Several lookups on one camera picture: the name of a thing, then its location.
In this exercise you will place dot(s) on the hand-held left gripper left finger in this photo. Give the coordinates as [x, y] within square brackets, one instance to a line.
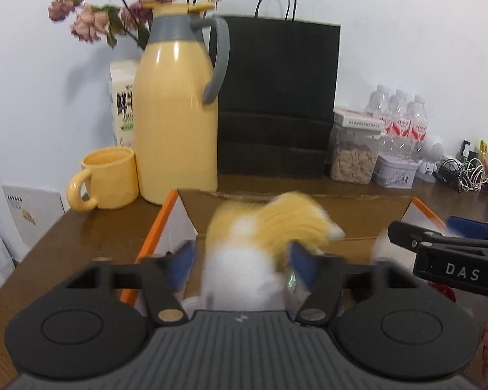
[183, 264]

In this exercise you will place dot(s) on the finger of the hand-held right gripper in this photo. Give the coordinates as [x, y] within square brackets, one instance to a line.
[414, 233]
[467, 225]

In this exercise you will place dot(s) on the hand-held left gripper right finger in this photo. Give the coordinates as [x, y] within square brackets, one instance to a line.
[305, 262]

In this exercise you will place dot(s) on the orange-edged cardboard box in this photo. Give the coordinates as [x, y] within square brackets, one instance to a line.
[362, 215]

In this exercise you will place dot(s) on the yellow and white plush toy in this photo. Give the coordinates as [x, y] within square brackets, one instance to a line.
[244, 260]

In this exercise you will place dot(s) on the red packaging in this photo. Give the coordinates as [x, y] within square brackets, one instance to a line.
[447, 294]

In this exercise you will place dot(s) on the white printed tin box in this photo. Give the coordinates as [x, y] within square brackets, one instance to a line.
[394, 172]

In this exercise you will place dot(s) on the small black bottle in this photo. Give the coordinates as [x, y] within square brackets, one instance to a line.
[465, 150]

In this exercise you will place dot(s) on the white robot figure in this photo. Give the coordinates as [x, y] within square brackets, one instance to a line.
[433, 146]

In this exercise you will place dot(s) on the clear jar of seeds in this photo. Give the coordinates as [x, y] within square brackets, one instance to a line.
[353, 162]

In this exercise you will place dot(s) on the clear water bottle red label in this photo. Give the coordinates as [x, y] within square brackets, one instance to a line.
[377, 101]
[417, 126]
[397, 122]

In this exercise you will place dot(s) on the yellow mug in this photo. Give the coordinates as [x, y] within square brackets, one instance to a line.
[109, 183]

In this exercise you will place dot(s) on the small white and red box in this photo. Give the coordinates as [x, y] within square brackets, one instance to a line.
[358, 118]

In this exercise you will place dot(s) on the yellow thermos jug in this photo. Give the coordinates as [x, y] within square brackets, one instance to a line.
[175, 109]

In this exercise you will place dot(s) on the black paper bag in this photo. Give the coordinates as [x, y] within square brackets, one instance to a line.
[276, 89]

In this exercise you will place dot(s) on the white milk carton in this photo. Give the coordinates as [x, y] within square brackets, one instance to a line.
[122, 81]

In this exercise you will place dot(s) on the dried pink rose bouquet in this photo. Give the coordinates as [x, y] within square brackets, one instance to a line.
[91, 22]

